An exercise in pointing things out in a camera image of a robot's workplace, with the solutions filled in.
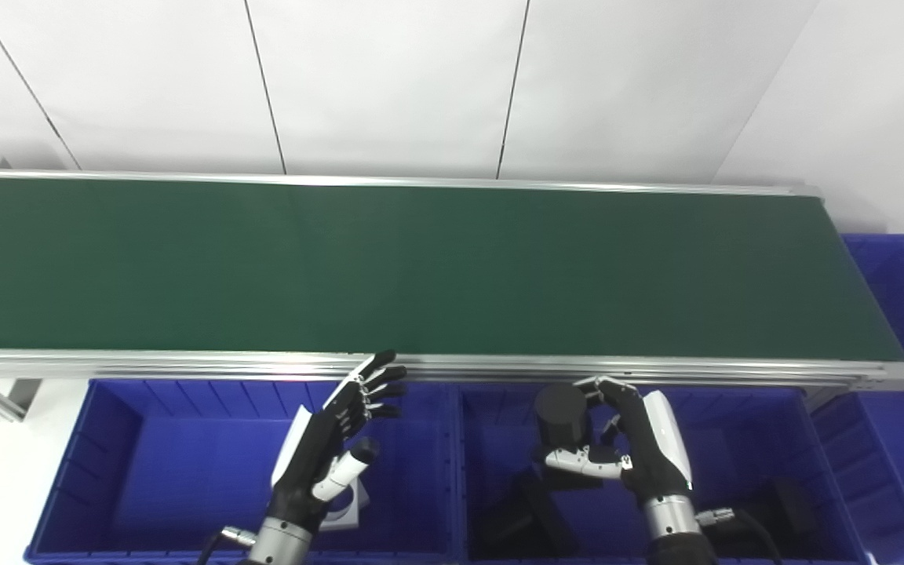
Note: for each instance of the black cylinder block part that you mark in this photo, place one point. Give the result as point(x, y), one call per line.
point(563, 428)
point(526, 518)
point(781, 506)

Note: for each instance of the green conveyor belt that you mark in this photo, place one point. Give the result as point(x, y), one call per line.
point(436, 267)
point(452, 369)

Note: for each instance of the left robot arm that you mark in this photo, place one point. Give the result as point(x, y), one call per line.
point(279, 543)

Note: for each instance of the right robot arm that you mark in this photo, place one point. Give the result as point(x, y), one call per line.
point(676, 534)

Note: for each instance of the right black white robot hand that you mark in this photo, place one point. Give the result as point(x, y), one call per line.
point(644, 451)

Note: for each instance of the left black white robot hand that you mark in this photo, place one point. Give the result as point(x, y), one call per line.
point(318, 455)

